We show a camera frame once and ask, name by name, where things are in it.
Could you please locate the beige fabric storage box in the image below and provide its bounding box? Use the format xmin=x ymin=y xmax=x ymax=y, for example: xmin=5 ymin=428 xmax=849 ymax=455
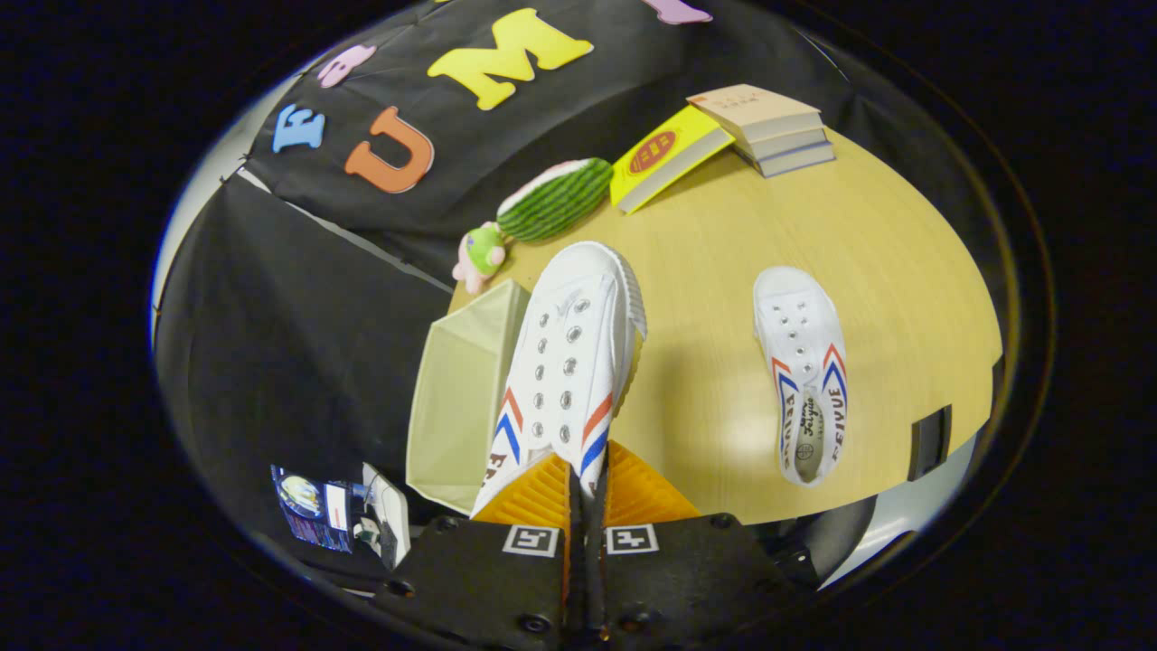
xmin=405 ymin=278 xmax=534 ymax=516

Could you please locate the pink and green plush toy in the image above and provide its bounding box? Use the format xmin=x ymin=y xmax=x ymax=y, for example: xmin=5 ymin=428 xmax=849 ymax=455
xmin=452 ymin=222 xmax=507 ymax=295

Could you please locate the black table edge clamp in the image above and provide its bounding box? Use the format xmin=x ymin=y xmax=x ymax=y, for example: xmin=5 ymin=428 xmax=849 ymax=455
xmin=908 ymin=405 xmax=953 ymax=482

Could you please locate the watermelon slice plush toy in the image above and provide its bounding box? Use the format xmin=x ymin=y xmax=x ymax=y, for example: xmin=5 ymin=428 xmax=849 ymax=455
xmin=496 ymin=158 xmax=616 ymax=242

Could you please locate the black backdrop cloth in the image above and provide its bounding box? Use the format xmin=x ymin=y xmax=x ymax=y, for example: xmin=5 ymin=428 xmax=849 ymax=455
xmin=154 ymin=0 xmax=1004 ymax=580

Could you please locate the white striped canvas shoe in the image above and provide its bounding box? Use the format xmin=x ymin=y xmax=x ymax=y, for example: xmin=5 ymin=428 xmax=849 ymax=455
xmin=753 ymin=266 xmax=849 ymax=488
xmin=470 ymin=241 xmax=648 ymax=518

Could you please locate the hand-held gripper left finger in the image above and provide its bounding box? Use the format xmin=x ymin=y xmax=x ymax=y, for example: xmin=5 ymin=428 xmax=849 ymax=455
xmin=372 ymin=452 xmax=581 ymax=651

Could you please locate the yellow book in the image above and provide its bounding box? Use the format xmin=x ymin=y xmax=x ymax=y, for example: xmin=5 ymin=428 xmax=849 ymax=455
xmin=609 ymin=104 xmax=736 ymax=215

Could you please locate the white flat desk item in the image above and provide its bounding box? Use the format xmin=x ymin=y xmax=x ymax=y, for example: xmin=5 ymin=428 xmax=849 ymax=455
xmin=362 ymin=463 xmax=413 ymax=571

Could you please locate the dark computer screen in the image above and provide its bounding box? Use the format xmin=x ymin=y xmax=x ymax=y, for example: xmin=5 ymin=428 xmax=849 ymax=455
xmin=271 ymin=465 xmax=353 ymax=554

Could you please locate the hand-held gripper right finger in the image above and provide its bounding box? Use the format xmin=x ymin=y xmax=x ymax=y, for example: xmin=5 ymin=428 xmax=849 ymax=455
xmin=583 ymin=441 xmax=798 ymax=651

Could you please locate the grey paperback book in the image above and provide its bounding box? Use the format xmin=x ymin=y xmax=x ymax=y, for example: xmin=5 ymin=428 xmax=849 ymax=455
xmin=730 ymin=127 xmax=830 ymax=164
xmin=750 ymin=141 xmax=837 ymax=179

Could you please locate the tan cover book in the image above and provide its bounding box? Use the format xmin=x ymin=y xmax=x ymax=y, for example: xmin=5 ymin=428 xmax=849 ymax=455
xmin=687 ymin=84 xmax=825 ymax=146

